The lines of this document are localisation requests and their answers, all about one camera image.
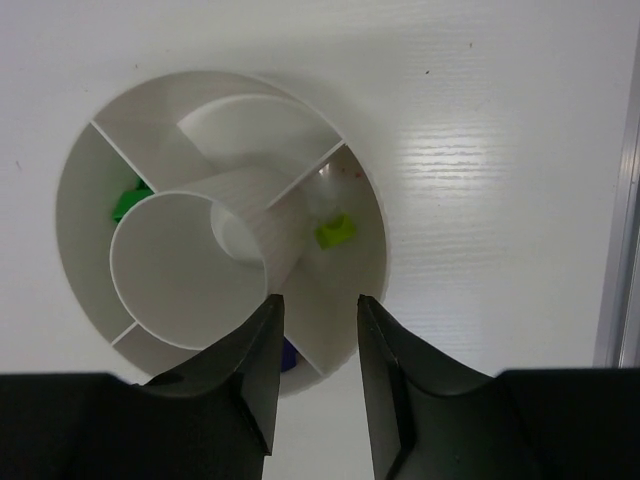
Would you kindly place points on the blue lego plate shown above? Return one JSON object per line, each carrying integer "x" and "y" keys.
{"x": 289, "y": 358}

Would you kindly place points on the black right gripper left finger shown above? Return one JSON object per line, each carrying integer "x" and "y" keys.
{"x": 210, "y": 417}

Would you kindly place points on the white round divided container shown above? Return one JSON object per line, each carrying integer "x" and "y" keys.
{"x": 243, "y": 173}

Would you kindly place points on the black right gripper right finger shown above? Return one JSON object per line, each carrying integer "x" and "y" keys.
{"x": 431, "y": 417}

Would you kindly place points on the small lime green lego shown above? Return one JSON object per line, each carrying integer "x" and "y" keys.
{"x": 335, "y": 232}

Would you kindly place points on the aluminium table frame rail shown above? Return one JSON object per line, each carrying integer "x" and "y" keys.
{"x": 617, "y": 340}

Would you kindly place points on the dark green lego brick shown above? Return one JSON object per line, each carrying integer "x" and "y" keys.
{"x": 129, "y": 199}

